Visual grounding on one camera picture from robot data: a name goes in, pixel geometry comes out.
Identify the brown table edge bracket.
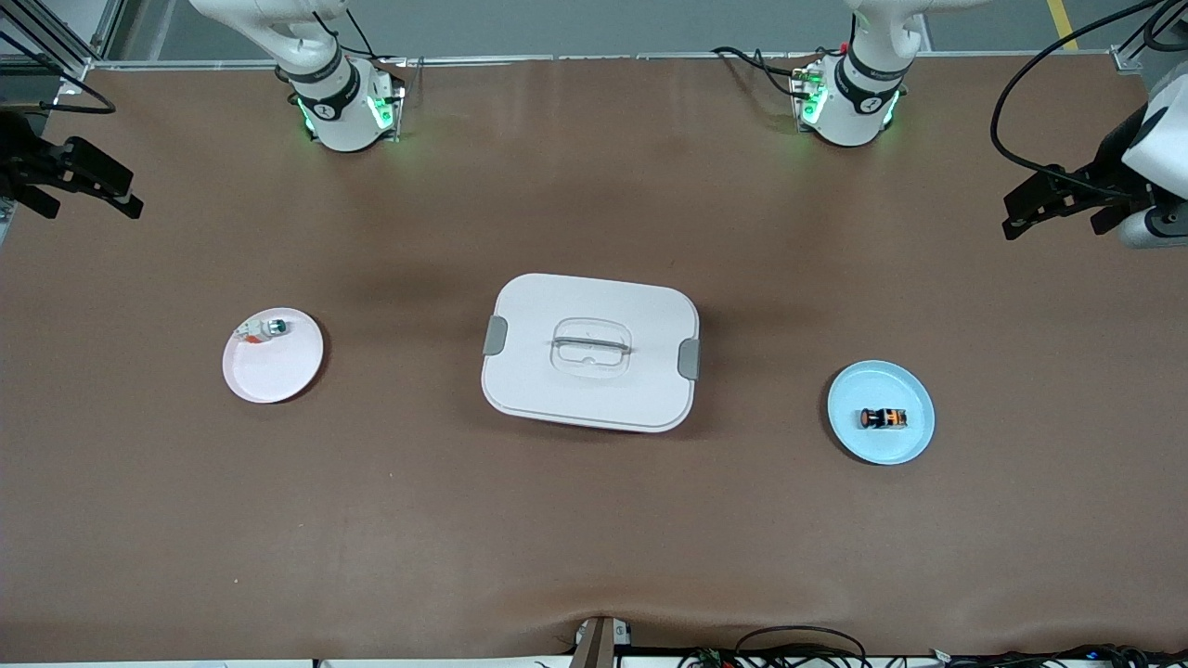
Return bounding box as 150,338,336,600
571,615,633,668

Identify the black base cable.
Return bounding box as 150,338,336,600
311,7,409,68
712,45,841,105

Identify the pink round plate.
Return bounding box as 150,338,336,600
223,307,326,405

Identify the clear box lid handle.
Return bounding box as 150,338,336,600
551,317,634,378

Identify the light blue round plate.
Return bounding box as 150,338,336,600
827,360,936,466

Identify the white lidded storage box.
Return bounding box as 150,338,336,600
481,273,702,434

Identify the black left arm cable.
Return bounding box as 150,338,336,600
989,0,1188,198

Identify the aluminium frame profile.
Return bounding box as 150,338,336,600
0,0,128,83
1111,0,1188,73

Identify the black looped cable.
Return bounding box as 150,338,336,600
733,625,870,668

